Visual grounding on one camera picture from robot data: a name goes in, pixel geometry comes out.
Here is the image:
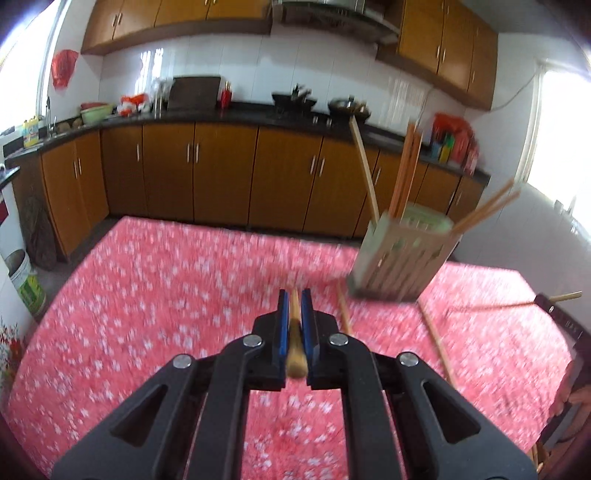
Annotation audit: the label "steel perforated utensil holder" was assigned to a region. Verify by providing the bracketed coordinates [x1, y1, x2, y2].
[348, 203, 461, 303]

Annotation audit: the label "brown lower kitchen cabinets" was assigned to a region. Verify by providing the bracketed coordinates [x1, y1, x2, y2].
[11, 121, 486, 257]

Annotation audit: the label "red floral tablecloth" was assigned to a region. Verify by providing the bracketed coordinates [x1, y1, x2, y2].
[3, 217, 571, 473]

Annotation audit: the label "black right gripper tip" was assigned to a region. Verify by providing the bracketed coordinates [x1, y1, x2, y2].
[534, 294, 588, 341]

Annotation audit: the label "bamboo chopstick right group middle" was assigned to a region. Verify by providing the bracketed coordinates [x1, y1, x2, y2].
[450, 180, 515, 235]

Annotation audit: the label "bamboo chopstick group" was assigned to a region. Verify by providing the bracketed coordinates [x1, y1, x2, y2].
[453, 191, 521, 235]
[450, 180, 515, 235]
[396, 131, 422, 218]

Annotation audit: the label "bamboo chopstick right group outer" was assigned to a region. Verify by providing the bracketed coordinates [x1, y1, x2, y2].
[453, 191, 521, 235]

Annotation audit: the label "white bucket on floor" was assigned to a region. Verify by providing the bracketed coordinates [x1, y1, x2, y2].
[5, 249, 47, 317]

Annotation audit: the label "bamboo chopstick right group inner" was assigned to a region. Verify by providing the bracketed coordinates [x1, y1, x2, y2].
[396, 131, 422, 218]

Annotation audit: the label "red bag on right counter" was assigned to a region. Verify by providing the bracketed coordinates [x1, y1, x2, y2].
[431, 112, 480, 175]

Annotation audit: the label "black wok right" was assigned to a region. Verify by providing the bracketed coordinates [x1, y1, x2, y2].
[328, 96, 372, 123]

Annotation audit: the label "black wok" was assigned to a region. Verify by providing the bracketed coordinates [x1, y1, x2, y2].
[328, 96, 372, 123]
[271, 84, 318, 112]

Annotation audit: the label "red white bag on counter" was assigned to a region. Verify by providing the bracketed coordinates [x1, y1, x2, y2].
[117, 93, 151, 117]

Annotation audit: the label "green basin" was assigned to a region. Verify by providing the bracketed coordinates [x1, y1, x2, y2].
[80, 104, 114, 125]

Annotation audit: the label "red bottle on counter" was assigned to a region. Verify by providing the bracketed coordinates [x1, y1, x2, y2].
[219, 81, 232, 111]

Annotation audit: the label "dark cutting board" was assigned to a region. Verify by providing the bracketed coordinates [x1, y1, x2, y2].
[167, 75, 221, 111]

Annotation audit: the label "black wok left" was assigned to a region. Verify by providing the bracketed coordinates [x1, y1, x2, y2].
[271, 84, 318, 112]

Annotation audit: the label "yellow detergent bottle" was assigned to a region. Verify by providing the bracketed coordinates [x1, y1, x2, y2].
[22, 116, 39, 149]

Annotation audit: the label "brown upper cabinets right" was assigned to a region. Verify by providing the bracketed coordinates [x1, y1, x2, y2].
[377, 0, 498, 111]

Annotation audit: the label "brown upper cabinets left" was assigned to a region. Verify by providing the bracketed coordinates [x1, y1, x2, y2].
[81, 0, 271, 56]

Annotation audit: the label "steel range hood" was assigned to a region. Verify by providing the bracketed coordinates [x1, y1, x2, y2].
[271, 1, 400, 45]

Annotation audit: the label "red plastic bag on wall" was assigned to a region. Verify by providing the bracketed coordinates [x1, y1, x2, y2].
[51, 49, 79, 90]

